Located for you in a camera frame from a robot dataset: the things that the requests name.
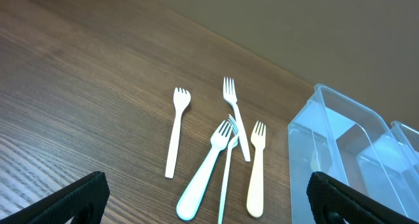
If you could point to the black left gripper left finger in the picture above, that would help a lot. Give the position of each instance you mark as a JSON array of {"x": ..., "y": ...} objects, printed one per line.
[{"x": 83, "y": 202}]

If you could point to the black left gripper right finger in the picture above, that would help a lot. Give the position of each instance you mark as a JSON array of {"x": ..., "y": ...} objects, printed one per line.
[{"x": 331, "y": 201}]

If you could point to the yellow thick-handled fork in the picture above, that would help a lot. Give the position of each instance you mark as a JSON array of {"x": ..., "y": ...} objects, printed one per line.
[{"x": 255, "y": 195}]

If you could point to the teal thick-handled fork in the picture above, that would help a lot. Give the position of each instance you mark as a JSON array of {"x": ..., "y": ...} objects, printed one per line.
[{"x": 192, "y": 196}]

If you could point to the thin translucent white fork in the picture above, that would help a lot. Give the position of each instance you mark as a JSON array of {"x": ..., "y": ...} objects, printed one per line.
[{"x": 231, "y": 145}]

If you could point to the cream fork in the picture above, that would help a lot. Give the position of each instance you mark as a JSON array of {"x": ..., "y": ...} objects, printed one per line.
[{"x": 181, "y": 99}]

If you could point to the white long plastic fork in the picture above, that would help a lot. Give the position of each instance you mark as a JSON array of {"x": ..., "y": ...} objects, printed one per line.
[{"x": 229, "y": 94}]

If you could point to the clear left plastic container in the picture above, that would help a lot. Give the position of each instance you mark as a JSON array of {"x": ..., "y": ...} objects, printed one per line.
[{"x": 352, "y": 143}]

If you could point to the clear plastic container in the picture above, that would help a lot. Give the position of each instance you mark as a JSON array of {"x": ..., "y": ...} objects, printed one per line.
[
  {"x": 352, "y": 143},
  {"x": 407, "y": 138}
]

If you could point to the clear right plastic container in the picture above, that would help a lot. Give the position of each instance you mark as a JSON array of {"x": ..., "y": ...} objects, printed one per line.
[{"x": 407, "y": 138}]

